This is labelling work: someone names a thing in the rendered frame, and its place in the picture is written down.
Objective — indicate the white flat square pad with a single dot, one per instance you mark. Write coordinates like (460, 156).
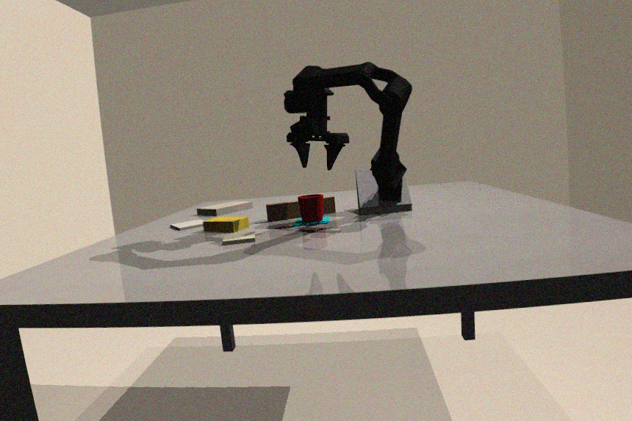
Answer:
(187, 224)

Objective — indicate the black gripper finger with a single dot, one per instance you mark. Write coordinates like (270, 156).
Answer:
(332, 153)
(303, 152)

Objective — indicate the yellow rectangular block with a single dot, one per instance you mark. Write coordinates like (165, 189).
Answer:
(226, 224)

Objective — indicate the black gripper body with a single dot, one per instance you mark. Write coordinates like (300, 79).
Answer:
(330, 138)

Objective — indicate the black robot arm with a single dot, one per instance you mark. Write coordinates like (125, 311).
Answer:
(310, 90)

